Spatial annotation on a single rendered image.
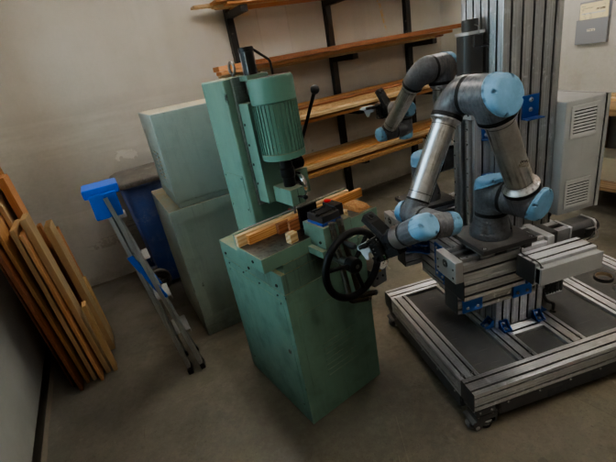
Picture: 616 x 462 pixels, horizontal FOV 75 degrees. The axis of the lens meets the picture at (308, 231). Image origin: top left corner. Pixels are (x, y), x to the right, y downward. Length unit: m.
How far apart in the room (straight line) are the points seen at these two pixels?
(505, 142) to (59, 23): 3.25
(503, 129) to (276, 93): 0.76
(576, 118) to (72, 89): 3.31
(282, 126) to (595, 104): 1.20
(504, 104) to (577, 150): 0.75
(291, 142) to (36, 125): 2.56
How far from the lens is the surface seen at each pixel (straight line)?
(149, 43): 3.82
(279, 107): 1.53
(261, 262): 1.49
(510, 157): 1.37
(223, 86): 1.72
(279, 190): 1.70
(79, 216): 3.87
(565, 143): 1.90
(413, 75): 1.93
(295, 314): 1.66
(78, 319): 2.67
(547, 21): 1.82
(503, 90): 1.25
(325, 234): 1.50
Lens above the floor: 1.55
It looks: 23 degrees down
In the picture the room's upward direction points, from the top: 10 degrees counter-clockwise
